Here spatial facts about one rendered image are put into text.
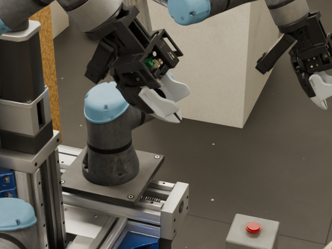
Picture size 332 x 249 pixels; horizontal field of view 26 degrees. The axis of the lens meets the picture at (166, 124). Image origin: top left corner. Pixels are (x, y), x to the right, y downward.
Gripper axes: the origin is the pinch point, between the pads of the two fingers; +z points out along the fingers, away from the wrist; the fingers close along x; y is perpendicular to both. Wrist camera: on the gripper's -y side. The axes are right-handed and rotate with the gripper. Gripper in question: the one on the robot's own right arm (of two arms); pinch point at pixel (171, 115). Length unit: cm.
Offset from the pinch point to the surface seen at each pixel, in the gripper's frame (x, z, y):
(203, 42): 177, 108, -188
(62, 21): 218, 95, -349
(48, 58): 109, 53, -208
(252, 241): 22, 64, -38
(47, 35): 114, 44, -204
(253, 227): 25, 63, -39
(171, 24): 176, 92, -200
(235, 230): 23, 62, -43
